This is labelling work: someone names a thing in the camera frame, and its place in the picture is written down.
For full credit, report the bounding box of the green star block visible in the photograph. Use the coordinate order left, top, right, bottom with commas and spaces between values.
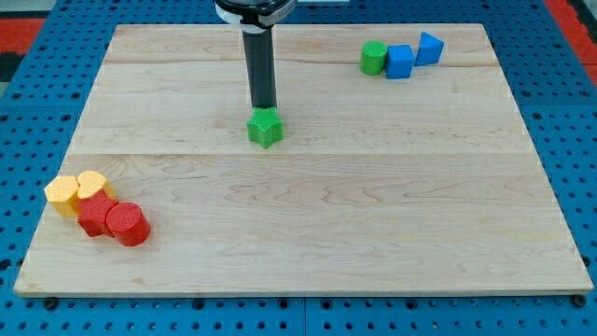
246, 106, 284, 149

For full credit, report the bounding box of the green cylinder block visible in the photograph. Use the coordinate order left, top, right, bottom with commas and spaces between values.
359, 40, 387, 76

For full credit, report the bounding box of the yellow pentagon block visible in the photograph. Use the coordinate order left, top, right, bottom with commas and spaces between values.
44, 175, 80, 217

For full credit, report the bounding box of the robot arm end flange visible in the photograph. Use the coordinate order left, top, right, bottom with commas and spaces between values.
215, 0, 298, 34

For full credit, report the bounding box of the red cylinder block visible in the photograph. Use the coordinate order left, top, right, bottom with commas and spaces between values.
106, 203, 151, 247

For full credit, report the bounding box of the yellow heart block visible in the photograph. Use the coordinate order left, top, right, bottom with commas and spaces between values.
76, 171, 118, 200

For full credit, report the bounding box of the blue triangular prism block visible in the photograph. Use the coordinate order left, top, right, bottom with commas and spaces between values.
414, 32, 444, 67

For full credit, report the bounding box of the light wooden board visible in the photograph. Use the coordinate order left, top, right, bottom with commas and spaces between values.
14, 23, 593, 298

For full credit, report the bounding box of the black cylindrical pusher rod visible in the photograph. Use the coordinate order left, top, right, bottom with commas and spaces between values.
243, 27, 277, 108

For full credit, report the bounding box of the blue cube block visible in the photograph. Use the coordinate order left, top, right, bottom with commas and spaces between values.
384, 45, 414, 79

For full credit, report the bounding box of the red star block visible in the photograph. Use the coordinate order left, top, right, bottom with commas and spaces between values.
77, 189, 118, 237

